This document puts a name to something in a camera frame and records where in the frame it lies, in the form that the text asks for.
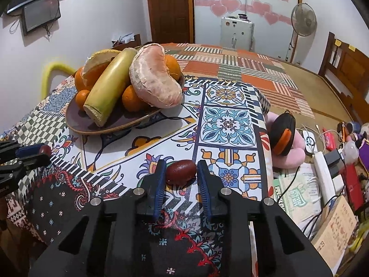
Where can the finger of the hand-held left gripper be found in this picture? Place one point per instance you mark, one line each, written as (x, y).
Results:
(27, 151)
(36, 161)

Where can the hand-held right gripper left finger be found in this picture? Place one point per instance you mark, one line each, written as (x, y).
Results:
(160, 184)

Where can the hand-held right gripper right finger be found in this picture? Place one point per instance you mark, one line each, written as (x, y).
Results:
(203, 187)

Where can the small orange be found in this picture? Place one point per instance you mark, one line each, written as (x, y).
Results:
(131, 98)
(82, 99)

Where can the purple round plate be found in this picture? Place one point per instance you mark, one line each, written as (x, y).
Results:
(121, 119)

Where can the large orange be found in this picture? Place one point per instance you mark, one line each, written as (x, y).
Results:
(80, 78)
(173, 66)

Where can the peeled pink pomelo piece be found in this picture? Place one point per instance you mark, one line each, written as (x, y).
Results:
(155, 83)

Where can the yellow-green banana piece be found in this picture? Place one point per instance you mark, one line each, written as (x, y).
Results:
(111, 83)

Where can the pomelo piece with yellow peel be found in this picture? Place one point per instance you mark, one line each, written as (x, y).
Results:
(96, 60)

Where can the patterned patchwork tablecloth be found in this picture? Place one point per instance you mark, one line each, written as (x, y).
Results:
(224, 121)

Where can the yellow chair back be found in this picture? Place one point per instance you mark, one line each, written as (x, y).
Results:
(57, 69)

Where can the green white paper booklet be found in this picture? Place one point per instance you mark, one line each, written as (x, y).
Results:
(297, 199)

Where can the pink cushion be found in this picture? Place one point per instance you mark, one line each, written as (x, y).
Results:
(294, 158)

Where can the white power strip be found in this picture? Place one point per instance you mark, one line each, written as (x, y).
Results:
(325, 176)

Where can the orange striped patchwork blanket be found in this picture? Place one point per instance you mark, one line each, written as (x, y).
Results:
(230, 63)

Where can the brown cardboard box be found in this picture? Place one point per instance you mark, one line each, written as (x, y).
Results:
(337, 233)

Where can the woven bamboo bed mat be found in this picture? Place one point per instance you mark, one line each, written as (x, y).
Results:
(317, 92)

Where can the wooden chair with clothes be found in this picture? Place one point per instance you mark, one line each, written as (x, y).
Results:
(126, 39)

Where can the red flat box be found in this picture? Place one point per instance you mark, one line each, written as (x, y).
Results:
(353, 184)

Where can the white box appliance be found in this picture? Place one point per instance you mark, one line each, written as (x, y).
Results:
(236, 33)

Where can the purple dressed doll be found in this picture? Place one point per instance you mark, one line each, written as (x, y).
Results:
(361, 144)

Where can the brown wooden door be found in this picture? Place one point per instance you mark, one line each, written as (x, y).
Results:
(170, 8)

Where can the pink heart stickers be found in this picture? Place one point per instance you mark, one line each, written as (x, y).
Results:
(253, 7)

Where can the wooden bed headboard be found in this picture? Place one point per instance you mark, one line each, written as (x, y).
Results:
(351, 66)

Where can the standing electric fan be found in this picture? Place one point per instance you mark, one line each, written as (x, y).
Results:
(304, 20)

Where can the small black wall monitor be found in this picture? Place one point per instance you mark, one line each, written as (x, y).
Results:
(41, 16)

